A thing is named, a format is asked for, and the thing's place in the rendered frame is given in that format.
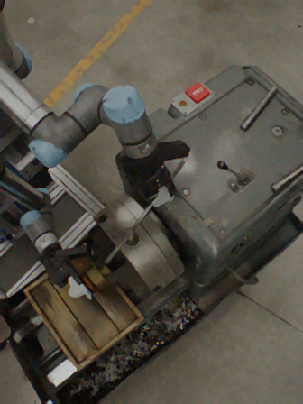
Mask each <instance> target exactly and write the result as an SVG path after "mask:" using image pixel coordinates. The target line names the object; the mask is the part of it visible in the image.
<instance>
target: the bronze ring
mask: <svg viewBox="0 0 303 404"><path fill-rule="evenodd" d="M111 274H112V271H111V270H110V268H109V267H108V266H107V265H106V264H105V265H103V266H102V267H101V268H98V267H97V265H96V264H95V263H94V262H91V264H90V265H89V266H88V267H86V269H85V272H82V273H80V275H78V277H79V279H80V280H81V281H82V283H83V284H84V285H85V287H86V288H87V289H88V291H90V292H91V293H92V294H94V293H96V292H97V290H98V289H100V290H102V289H103V288H104V287H106V286H107V285H108V286H110V285H111V284H110V283H109V281H108V278H107V277H109V276H110V275H111Z"/></svg>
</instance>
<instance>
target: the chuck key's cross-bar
mask: <svg viewBox="0 0 303 404"><path fill-rule="evenodd" d="M185 163H186V160H185V159H182V160H181V161H180V163H179V165H178V166H177V167H176V169H175V170H174V172H173V173H172V174H171V176H172V179H175V178H176V176H177V174H178V172H179V171H180V169H181V168H182V167H183V165H184V164H185ZM156 198H157V197H154V199H153V200H152V201H151V203H150V204H149V205H148V206H147V207H146V209H145V210H144V212H143V214H142V215H141V216H140V218H139V219H138V220H137V221H136V223H135V224H134V225H133V226H132V229H133V230H134V231H135V230H136V229H137V227H138V226H139V225H140V224H141V222H142V221H143V220H144V218H145V217H146V215H147V214H149V212H150V211H151V209H152V208H153V202H154V201H155V199H156ZM129 238H130V237H128V236H126V235H125V236H124V238H122V239H121V242H120V243H119V244H118V245H117V246H116V247H115V248H114V249H113V251H112V252H111V253H109V255H108V256H107V258H106V260H105V262H106V263H107V264H108V263H109V262H110V261H111V259H112V258H113V257H114V256H115V255H116V254H117V253H118V252H119V250H120V249H121V248H122V245H123V244H124V243H125V241H126V240H128V239H129Z"/></svg>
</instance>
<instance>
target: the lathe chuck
mask: <svg viewBox="0 0 303 404"><path fill-rule="evenodd" d="M102 215H105V216H106V217H107V219H106V221H105V222H104V223H103V222H101V223H100V227H101V228H102V229H103V231H104V232H105V233H106V234H107V236H108V237H109V238H110V240H111V241H112V242H113V244H114V245H115V247H116V246H117V245H118V244H119V243H120V242H121V239H122V238H124V236H125V229H126V228H127V227H132V226H133V225H134V224H135V223H136V221H137V219H136V218H135V217H134V216H133V214H132V213H130V212H129V211H128V210H127V209H126V208H125V207H124V206H123V205H122V204H121V203H120V202H118V201H117V200H115V201H113V202H112V203H111V204H109V205H108V206H107V207H105V208H104V209H102V210H100V211H98V213H97V214H95V215H94V216H93V219H94V220H95V222H96V224H97V225H99V223H98V222H97V220H98V219H99V217H100V216H102ZM134 233H135V234H136V235H137V239H138V240H137V242H136V243H134V244H128V243H127V242H125V243H124V244H123V245H122V248H121V249H120V250H119V252H120V253H121V254H122V255H123V257H124V258H125V262H127V263H128V264H129V265H130V266H131V268H132V269H133V270H134V271H135V272H136V273H137V274H138V276H139V277H140V278H141V279H142V281H143V282H144V283H145V284H146V285H147V286H148V287H149V289H150V290H149V291H150V293H151V291H153V290H154V288H155V287H156V286H159V285H160V288H159V289H158V290H157V291H155V292H153V293H152V295H155V294H156V293H158V292H160V291H161V290H162V289H163V288H165V287H166V286H167V284H169V283H171V282H172V281H173V280H175V279H176V274H175V271H174V270H173V269H172V268H171V266H170V262H169V261H168V259H166V257H165V256H164V254H163V253H162V251H161V249H160V248H159V247H158V245H157V244H156V243H155V242H154V241H153V240H152V239H151V238H150V236H149V235H148V234H147V233H146V231H145V229H144V228H143V226H142V225H139V226H138V227H137V229H136V230H135V231H134Z"/></svg>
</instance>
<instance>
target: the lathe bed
mask: <svg viewBox="0 0 303 404"><path fill-rule="evenodd" d="M190 280H192V278H191V277H190V275H189V274H188V272H187V270H185V271H183V272H182V273H181V274H180V275H179V276H178V277H177V278H176V279H175V280H173V281H172V282H171V283H169V284H167V286H166V287H165V288H163V289H162V290H161V291H160V292H158V293H156V294H155V295H152V294H151V293H150V291H148V292H147V293H145V294H143V295H142V297H141V298H139V297H138V296H137V295H136V293H135V292H133V291H132V288H130V289H128V290H127V291H125V290H124V289H122V286H121V285H119V287H120V286H121V289H122V290H123V291H125V294H126V295H127V297H128V298H129V299H130V300H131V301H132V302H133V303H134V305H135V307H136V308H137V309H138V310H139V311H140V313H141V314H142V315H143V316H144V317H145V320H143V321H142V322H141V323H140V324H139V325H141V324H142V323H144V322H145V321H147V320H148V319H149V318H150V317H151V316H153V315H154V314H155V313H156V312H158V311H159V310H160V309H162V308H164V307H165V305H166V304H168V303H169V302H170V301H171V300H173V299H174V298H175V297H177V296H178V295H179V294H180V293H181V292H182V291H183V290H185V289H186V288H188V287H189V285H188V282H189V281H190ZM146 295H147V296H146ZM141 299H142V300H141ZM147 301H148V303H147ZM143 303H144V304H143ZM153 305H154V306H153ZM152 306H153V307H152ZM35 312H36V310H35V309H34V306H33V304H32V303H31V301H30V300H29V299H28V298H27V299H26V300H25V301H22V302H21V303H20V304H19V305H18V306H17V307H14V309H12V310H11V311H10V312H9V314H10V319H11V320H12V321H14V322H15V323H16V326H14V328H15V330H16V332H17V333H18V335H19V336H20V337H21V339H22V341H23V344H25V343H27V344H25V346H26V348H27V349H28V351H29V353H31V355H32V358H33V360H34V361H35V360H37V361H35V362H36V363H37V365H38V367H39V368H40V369H41V373H42V375H43V376H45V377H47V379H48V381H49V382H50V385H51V387H52V391H53V392H54V394H55V393H56V392H57V391H58V390H59V389H60V388H61V387H63V386H64V385H66V383H68V382H69V381H70V380H71V379H74V377H75V376H76V375H78V374H79V373H81V372H82V371H83V370H84V369H85V368H87V367H88V366H89V365H90V364H91V363H93V362H94V361H95V360H96V359H97V358H99V357H100V356H101V355H103V354H104V353H105V352H107V351H108V350H109V349H111V348H112V347H113V346H114V345H115V344H118V343H119V341H120V340H122V339H124V338H125V337H126V336H128V334H130V333H132V331H133V330H134V329H135V328H133V329H132V330H131V331H130V332H129V333H128V334H126V335H125V336H124V337H122V338H121V339H119V341H117V342H116V343H115V344H112V345H111V346H110V348H107V349H106V350H105V351H104V352H103V353H101V354H100V355H99V356H98V357H97V358H95V359H94V360H93V361H92V362H91V363H88V364H87V366H86V367H84V368H82V369H81V371H79V372H77V371H76V368H74V366H73V367H72V364H71V362H69V360H67V359H68V356H67V355H66V354H65V353H64V352H63V350H62V349H61V347H60V345H59V344H58V343H55V342H58V341H57V340H55V337H53V334H52V333H51V331H50V330H49V329H48V328H47V327H46V324H45V323H44V322H43V320H42V319H41V317H40V315H39V314H38V313H37V312H36V313H35ZM29 315H30V316H29ZM28 316H29V317H28ZM26 317H27V318H26ZM28 318H29V320H28ZM21 321H22V322H21ZM24 321H25V323H24ZM20 322H21V323H20ZM17 323H20V324H17ZM37 324H38V325H37ZM26 325H27V326H26ZM42 325H44V326H42ZM139 325H138V326H137V327H136V328H138V327H139ZM36 328H37V329H36ZM20 330H21V332H20ZM46 330H47V332H46ZM24 331H26V332H24ZM36 333H37V334H36ZM50 335H51V336H50ZM36 336H38V337H37V338H36ZM48 337H49V338H48ZM52 337H53V338H54V340H53V338H52ZM32 338H34V340H33V339H32ZM35 338H36V339H35ZM47 339H49V341H50V342H49V341H48V340H47ZM52 341H53V342H54V343H53V342H52ZM44 342H45V343H44ZM49 343H50V344H49ZM32 344H33V345H34V347H32ZM53 344H54V345H53ZM35 345H37V346H35ZM49 347H51V348H50V349H49ZM52 347H53V349H52ZM54 347H55V348H54ZM56 347H57V348H56ZM33 351H34V352H35V353H33ZM43 352H45V353H43ZM36 355H37V356H36ZM43 355H44V356H43ZM64 355H66V356H64ZM35 356H36V357H35ZM41 356H42V358H43V359H42V358H41ZM61 356H62V358H61ZM40 358H41V359H40ZM51 366H52V367H51ZM53 367H54V368H53ZM48 368H49V369H48ZM47 370H48V371H47ZM51 370H53V371H54V372H52V371H51ZM67 370H68V371H67ZM56 374H57V375H56ZM54 377H56V378H54ZM62 377H63V378H62ZM64 377H65V378H64ZM53 378H54V379H53ZM57 378H58V379H57ZM50 379H53V381H52V380H50ZM55 381H56V382H55ZM52 384H53V385H52Z"/></svg>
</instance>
